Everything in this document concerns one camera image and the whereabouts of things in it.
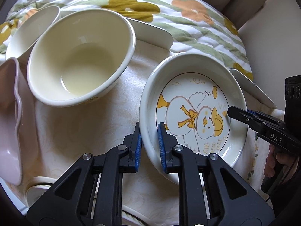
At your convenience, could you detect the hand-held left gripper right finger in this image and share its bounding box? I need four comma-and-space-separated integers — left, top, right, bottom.
157, 122, 275, 226

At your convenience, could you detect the large cream bowl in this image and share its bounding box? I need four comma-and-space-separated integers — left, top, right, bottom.
27, 9, 137, 107

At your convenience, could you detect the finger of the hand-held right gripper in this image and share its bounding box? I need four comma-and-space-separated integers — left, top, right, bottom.
227, 106, 286, 137

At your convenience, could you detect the striped floral blanket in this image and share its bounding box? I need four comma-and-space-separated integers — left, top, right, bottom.
0, 0, 254, 80

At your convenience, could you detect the person's right hand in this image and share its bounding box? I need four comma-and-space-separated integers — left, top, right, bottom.
263, 144, 301, 185

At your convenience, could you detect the pink wavy-edged dish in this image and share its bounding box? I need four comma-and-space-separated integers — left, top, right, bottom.
0, 57, 39, 186

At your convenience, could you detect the white plate with duck print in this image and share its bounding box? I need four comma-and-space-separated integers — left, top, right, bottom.
139, 52, 248, 184

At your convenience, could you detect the cream floral tablecloth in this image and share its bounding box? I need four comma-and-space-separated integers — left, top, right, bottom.
0, 40, 286, 226

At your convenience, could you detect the small white bowl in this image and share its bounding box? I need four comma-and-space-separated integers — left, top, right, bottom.
6, 5, 62, 60

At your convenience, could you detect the grey-brown curtain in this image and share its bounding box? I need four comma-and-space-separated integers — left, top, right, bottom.
189, 0, 301, 31

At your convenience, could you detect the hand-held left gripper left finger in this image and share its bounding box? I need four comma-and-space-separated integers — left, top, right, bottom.
26, 122, 143, 226

